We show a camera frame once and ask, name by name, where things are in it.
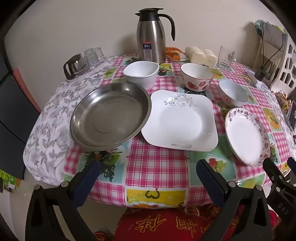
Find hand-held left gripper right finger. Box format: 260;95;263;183
196;159;272;241

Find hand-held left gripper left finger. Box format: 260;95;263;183
25;159;102;241

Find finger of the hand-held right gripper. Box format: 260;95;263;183
287;157;296;181
262;157;284;187

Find floral rim round plate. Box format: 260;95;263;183
225;107;271;168

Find stainless steel round plate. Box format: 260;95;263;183
69;82;152;151

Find white square plate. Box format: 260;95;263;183
141;90;219;152

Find small strawberry print bowl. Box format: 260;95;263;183
218;79;250;108

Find large strawberry print bowl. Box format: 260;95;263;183
180;62;214;92

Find plain white bowl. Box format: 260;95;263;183
122;61;160;90

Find grey floral cloth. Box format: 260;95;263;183
22;56;126;186

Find red printed cushion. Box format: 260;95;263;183
94;204;278;241

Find colourful snack packet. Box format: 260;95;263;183
276;90;292;112

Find green printed box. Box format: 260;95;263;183
0;169;21;193

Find dark cabinet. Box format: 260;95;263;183
0;53;42;180

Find white charger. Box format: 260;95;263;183
246;71;258;87

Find white lattice chair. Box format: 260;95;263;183
254;35;296;93

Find glass coffee pot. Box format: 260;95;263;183
63;53;89;80

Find clear glass tumbler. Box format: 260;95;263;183
84;47;97;67
94;47;107;64

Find clear glass mug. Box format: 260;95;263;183
216;46;237;71

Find bag of steamed buns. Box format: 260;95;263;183
184;46;218;67

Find orange snack packet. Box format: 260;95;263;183
165;47;185;62

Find grey fabric bag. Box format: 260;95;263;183
264;23;288;48

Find teal patterned cloth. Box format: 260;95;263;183
254;20;270;35

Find stainless steel thermos jug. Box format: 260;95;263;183
135;8;176;65

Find reddish wooden frame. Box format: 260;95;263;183
14;70;42;114

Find black cable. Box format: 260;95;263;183
260;28;288;72

